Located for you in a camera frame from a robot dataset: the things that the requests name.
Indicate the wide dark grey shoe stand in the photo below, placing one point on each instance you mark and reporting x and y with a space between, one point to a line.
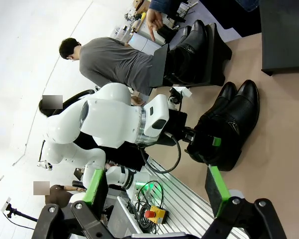
286 37

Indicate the white cabinet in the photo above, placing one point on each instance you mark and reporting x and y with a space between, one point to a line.
142 42

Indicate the aluminium profile base frame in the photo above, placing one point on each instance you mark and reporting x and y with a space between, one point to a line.
187 199

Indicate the cardboard box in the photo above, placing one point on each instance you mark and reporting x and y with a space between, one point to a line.
142 5

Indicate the black office chair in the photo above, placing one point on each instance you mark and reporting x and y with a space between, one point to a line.
74 95

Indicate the person in brown shirt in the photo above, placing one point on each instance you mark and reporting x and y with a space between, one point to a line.
57 196

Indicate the black buckled perforated dress shoe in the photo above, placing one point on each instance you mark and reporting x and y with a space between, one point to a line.
239 112

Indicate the tall dark grey shoe stand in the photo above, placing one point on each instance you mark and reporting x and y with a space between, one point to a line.
159 67

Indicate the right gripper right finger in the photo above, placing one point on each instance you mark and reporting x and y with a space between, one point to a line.
219 191

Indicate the black tripod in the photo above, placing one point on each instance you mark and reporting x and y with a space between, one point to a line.
20 213

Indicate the yellow emergency stop button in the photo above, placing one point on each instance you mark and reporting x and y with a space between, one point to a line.
158 211

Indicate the person's dark denim forearm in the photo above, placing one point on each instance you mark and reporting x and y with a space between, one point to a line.
164 4

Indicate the person's right hand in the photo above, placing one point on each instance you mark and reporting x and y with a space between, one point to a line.
154 21

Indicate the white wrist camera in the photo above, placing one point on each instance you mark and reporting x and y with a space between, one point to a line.
184 91

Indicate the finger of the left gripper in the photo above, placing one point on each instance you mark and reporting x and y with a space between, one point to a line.
216 142

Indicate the low dark grey shoe stand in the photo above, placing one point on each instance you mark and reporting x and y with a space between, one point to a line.
216 62

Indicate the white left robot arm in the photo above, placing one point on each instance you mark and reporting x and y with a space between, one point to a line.
109 117

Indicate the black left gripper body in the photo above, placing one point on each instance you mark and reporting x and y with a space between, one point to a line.
178 123

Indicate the man in grey shirt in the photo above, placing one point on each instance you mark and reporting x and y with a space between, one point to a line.
109 59

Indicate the black smooth leather shoe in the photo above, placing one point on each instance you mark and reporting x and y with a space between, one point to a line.
186 33
189 57

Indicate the seated person with black hair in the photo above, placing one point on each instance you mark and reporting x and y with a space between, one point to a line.
46 112

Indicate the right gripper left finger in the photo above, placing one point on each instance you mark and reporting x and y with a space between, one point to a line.
94 189

